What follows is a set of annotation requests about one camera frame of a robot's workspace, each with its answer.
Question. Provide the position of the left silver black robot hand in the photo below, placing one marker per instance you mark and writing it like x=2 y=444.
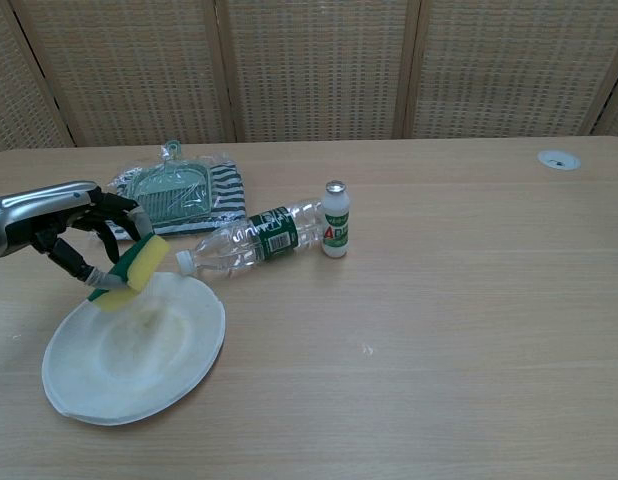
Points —
x=36 y=215

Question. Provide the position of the green yellow sponge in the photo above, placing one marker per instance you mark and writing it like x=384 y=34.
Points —
x=145 y=261

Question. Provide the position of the white round plate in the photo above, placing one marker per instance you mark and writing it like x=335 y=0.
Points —
x=139 y=360

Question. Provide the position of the woven bamboo screen panel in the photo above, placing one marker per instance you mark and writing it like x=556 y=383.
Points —
x=319 y=70
x=509 y=70
x=134 y=70
x=16 y=100

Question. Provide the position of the green dustpan in plastic bag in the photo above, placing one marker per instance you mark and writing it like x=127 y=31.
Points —
x=171 y=197

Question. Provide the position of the black white striped cloth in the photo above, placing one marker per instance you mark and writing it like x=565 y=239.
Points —
x=231 y=195

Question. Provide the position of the clear green-label water bottle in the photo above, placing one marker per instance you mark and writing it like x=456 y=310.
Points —
x=249 y=242

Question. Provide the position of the small white milk drink bottle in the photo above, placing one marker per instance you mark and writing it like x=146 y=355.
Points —
x=336 y=225

